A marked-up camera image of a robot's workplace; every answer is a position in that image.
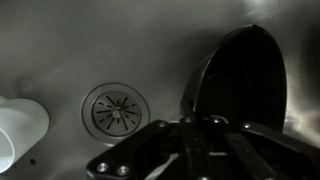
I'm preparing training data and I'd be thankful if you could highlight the white ceramic mug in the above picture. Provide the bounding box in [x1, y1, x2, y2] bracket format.
[0, 97, 50, 173]

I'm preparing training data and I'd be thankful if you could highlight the metal sink drain strainer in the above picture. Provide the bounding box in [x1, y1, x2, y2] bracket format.
[81, 83, 150, 146]

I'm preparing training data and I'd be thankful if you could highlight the black bowl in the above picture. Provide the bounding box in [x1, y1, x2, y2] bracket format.
[180, 24, 287, 131]

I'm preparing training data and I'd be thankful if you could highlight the stainless steel sink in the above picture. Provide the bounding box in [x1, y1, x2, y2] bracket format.
[0, 0, 320, 180]

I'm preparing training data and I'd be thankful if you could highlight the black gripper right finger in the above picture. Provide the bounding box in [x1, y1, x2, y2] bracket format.
[211, 116, 320, 180]

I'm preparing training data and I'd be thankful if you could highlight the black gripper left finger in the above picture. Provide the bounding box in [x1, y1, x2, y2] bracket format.
[86, 117, 214, 180]

